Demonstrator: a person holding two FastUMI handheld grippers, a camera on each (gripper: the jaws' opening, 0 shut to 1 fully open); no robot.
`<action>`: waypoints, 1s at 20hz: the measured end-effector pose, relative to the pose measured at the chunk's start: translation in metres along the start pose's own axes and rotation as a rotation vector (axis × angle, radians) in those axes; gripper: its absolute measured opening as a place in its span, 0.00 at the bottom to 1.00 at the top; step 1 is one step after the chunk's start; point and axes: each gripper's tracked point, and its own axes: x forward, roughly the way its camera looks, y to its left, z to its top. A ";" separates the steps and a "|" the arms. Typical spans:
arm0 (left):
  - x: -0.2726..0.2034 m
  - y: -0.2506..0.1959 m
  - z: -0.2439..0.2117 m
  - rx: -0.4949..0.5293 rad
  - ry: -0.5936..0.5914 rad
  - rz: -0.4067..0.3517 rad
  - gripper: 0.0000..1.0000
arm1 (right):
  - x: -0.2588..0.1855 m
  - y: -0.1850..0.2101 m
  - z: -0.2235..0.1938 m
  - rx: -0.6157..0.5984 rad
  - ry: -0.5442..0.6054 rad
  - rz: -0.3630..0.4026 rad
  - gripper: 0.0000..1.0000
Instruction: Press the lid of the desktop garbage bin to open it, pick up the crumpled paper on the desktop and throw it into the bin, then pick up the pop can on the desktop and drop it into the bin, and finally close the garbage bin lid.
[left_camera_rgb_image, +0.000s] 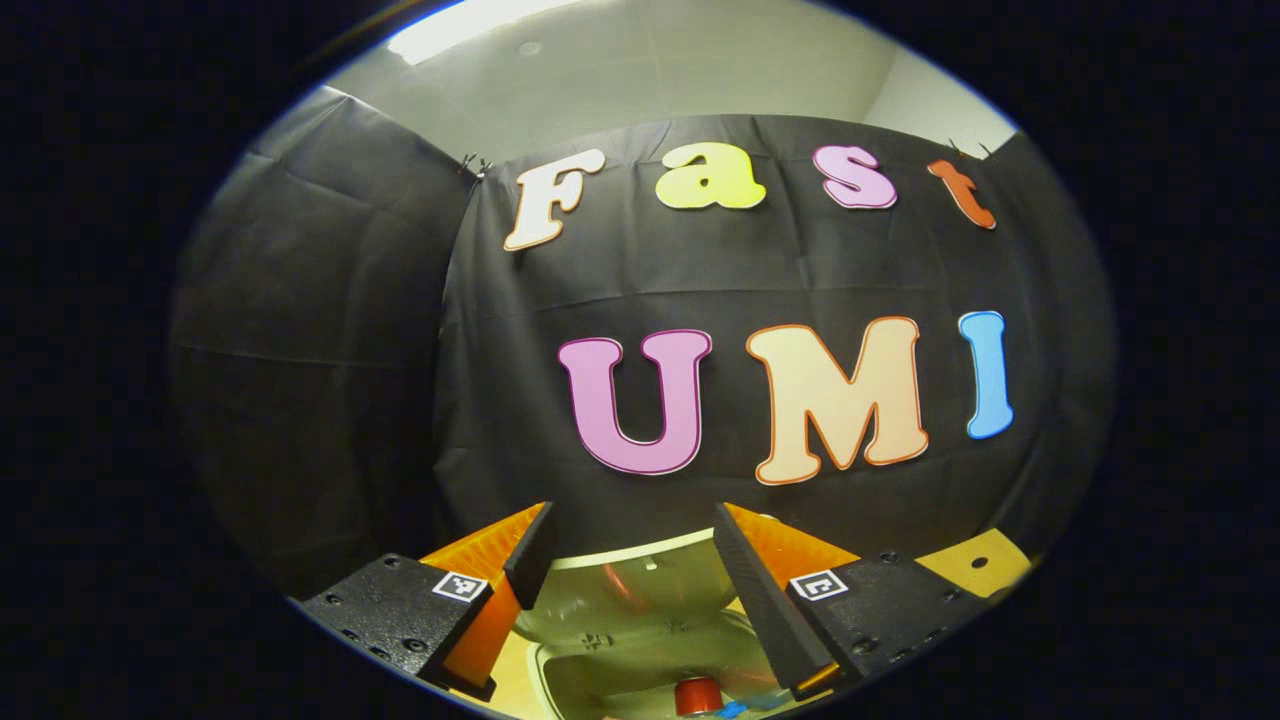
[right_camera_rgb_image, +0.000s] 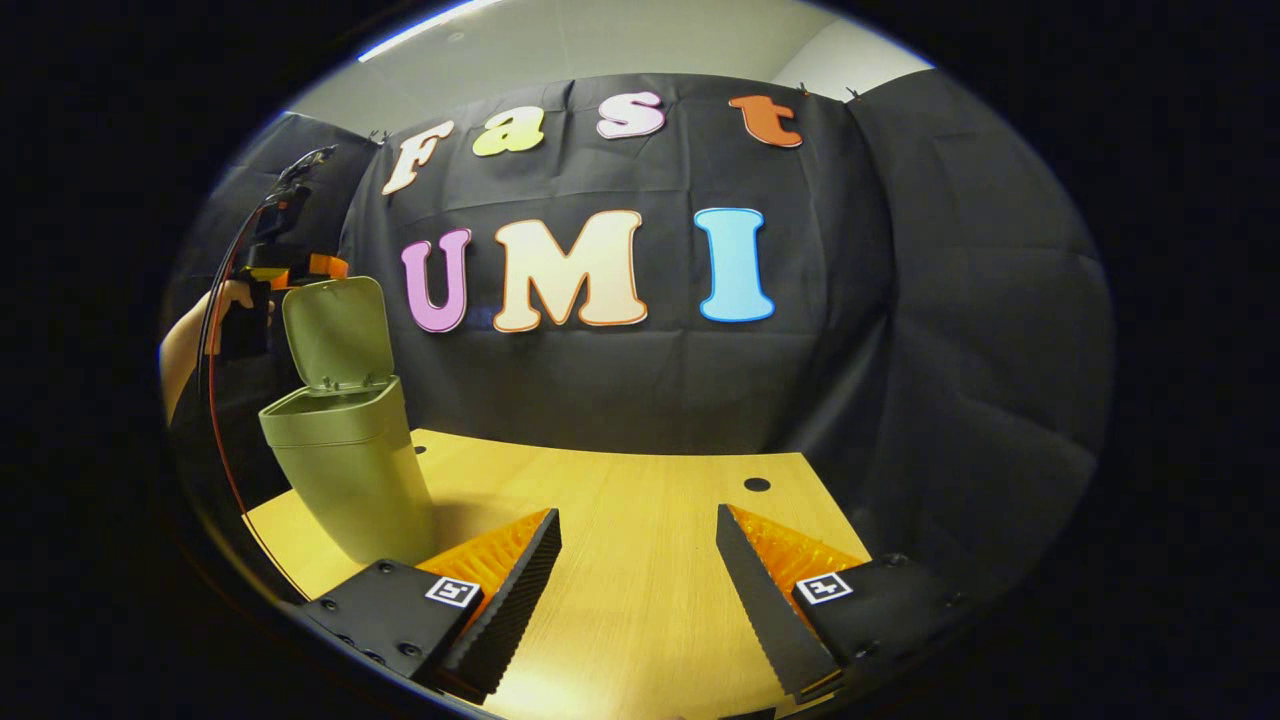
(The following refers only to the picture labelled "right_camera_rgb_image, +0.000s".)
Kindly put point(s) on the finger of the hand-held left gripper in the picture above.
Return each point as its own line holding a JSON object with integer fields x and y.
{"x": 328, "y": 268}

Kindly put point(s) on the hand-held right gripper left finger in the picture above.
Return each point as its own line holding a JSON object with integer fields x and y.
{"x": 505, "y": 610}

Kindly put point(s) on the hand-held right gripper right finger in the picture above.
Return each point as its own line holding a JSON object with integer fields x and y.
{"x": 765, "y": 610}

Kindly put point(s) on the wooden desktop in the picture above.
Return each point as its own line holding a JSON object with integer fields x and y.
{"x": 620, "y": 520}

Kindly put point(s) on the black backdrop cloth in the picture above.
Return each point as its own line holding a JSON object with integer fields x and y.
{"x": 900, "y": 350}

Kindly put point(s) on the pale green garbage bin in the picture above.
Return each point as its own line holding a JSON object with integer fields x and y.
{"x": 350, "y": 470}

